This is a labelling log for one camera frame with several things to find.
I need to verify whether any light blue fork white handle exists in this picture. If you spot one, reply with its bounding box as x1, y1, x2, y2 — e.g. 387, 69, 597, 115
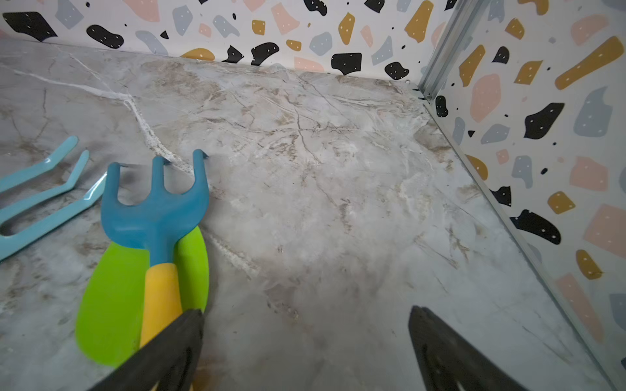
0, 135, 109, 262

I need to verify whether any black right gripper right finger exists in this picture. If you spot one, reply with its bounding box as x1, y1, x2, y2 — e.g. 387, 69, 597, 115
409, 306, 525, 391

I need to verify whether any teal rake yellow handle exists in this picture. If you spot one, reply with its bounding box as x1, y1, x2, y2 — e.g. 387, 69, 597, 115
101, 149, 210, 347

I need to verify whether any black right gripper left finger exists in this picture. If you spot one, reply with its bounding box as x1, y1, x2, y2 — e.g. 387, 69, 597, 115
91, 310, 205, 391

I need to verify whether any aluminium right corner post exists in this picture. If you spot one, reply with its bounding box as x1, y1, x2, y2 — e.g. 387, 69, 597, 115
417, 0, 489, 102

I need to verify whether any green trowel orange handle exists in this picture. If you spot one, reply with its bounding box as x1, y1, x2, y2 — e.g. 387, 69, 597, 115
75, 227, 210, 368

